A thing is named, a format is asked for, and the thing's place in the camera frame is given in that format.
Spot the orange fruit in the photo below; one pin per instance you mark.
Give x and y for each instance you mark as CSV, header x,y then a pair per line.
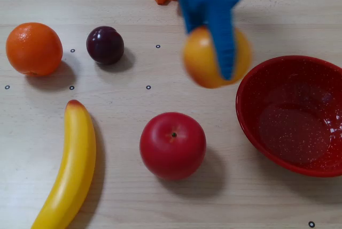
x,y
33,49

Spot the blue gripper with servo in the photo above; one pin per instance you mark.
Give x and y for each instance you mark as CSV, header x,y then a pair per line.
x,y
211,12

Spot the red apple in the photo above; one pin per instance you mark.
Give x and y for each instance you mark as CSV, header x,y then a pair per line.
x,y
172,148

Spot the yellow orange peach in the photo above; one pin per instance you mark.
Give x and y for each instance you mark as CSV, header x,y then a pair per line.
x,y
200,60

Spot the yellow banana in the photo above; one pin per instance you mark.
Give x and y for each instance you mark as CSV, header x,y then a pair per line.
x,y
74,154

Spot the red speckled bowl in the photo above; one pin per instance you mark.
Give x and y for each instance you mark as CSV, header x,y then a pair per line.
x,y
294,132

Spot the dark purple plum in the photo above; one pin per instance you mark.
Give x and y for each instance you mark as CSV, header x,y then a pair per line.
x,y
105,45

